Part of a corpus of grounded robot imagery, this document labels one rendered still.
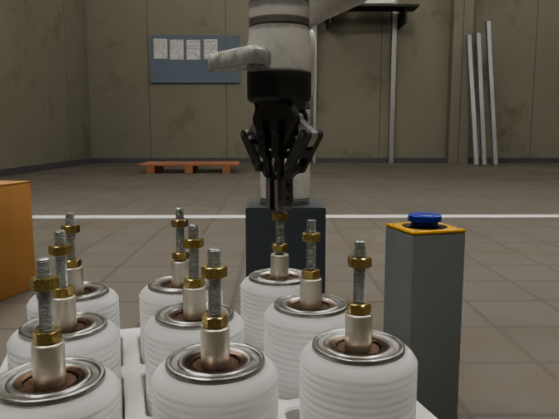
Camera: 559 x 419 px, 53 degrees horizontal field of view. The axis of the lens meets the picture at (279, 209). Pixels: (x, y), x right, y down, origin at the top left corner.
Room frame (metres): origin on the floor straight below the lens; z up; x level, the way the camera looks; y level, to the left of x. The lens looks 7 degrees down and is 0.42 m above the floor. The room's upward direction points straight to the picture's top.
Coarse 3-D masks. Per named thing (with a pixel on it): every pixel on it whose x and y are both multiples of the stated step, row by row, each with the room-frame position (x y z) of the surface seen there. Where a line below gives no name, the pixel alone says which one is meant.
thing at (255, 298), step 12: (240, 288) 0.67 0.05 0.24; (252, 288) 0.64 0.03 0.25; (264, 288) 0.63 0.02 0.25; (276, 288) 0.63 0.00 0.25; (288, 288) 0.63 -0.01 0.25; (240, 300) 0.66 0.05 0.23; (252, 300) 0.64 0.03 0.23; (264, 300) 0.63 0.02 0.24; (240, 312) 0.67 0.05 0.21; (252, 312) 0.64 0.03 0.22; (264, 312) 0.63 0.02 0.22; (252, 324) 0.64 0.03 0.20; (252, 336) 0.64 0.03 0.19
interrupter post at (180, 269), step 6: (174, 264) 0.63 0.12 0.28; (180, 264) 0.63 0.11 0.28; (186, 264) 0.63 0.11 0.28; (174, 270) 0.63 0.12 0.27; (180, 270) 0.63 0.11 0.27; (186, 270) 0.63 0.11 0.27; (174, 276) 0.63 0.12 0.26; (180, 276) 0.63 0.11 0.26; (186, 276) 0.63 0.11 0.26; (174, 282) 0.63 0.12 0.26; (180, 282) 0.63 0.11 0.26
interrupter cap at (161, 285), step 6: (168, 276) 0.67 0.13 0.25; (150, 282) 0.64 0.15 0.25; (156, 282) 0.64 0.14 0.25; (162, 282) 0.64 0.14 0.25; (168, 282) 0.65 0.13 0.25; (150, 288) 0.62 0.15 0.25; (156, 288) 0.61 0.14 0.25; (162, 288) 0.62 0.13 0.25; (168, 288) 0.61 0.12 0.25; (174, 288) 0.61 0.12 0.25; (180, 288) 0.61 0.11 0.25
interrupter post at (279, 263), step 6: (270, 258) 0.67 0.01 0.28; (276, 258) 0.66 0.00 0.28; (282, 258) 0.66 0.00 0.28; (288, 258) 0.67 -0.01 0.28; (270, 264) 0.67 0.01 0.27; (276, 264) 0.66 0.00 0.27; (282, 264) 0.66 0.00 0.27; (288, 264) 0.67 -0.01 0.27; (270, 270) 0.67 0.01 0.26; (276, 270) 0.66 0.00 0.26; (282, 270) 0.66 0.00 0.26; (288, 270) 0.67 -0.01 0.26; (270, 276) 0.67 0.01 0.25; (276, 276) 0.66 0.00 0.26; (282, 276) 0.66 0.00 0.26; (288, 276) 0.67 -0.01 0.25
